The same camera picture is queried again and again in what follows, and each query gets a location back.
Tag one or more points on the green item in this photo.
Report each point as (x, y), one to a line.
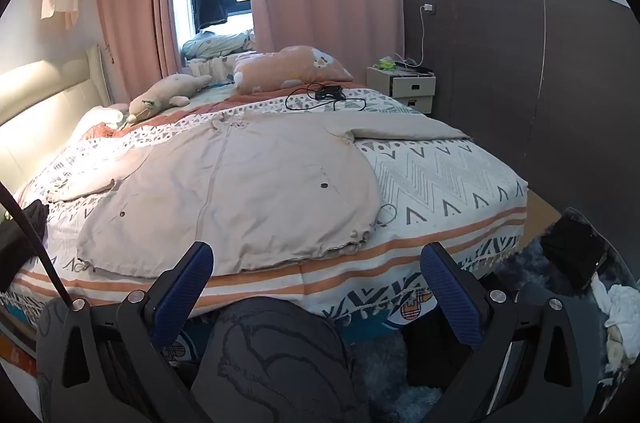
(386, 64)

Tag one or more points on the crumpled light bedding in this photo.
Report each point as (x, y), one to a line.
(215, 43)

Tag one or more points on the pink printed pillow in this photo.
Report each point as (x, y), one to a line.
(290, 68)

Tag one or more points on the white nightstand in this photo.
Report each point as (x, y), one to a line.
(400, 88)

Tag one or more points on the beige jacket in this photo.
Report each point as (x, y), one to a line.
(260, 183)

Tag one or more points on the mint bed sheet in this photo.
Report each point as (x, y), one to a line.
(215, 95)

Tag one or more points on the dark cloth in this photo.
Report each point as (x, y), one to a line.
(575, 253)

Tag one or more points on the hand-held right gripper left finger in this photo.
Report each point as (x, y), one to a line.
(182, 288)

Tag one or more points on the black folded cloth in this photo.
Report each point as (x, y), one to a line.
(35, 218)

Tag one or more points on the pale pillow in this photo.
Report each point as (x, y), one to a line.
(100, 118)

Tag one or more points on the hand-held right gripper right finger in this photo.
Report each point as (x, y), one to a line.
(450, 298)

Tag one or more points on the orange box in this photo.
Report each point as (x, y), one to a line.
(17, 351)

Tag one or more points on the grey plush toy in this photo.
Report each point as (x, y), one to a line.
(160, 98)

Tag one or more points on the white printed quilt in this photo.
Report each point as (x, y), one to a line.
(210, 70)

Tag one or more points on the white patterned bedspread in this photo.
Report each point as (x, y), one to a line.
(440, 173)

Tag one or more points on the white cloth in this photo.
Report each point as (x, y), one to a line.
(617, 303)

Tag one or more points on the cream padded headboard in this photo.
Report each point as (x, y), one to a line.
(30, 103)

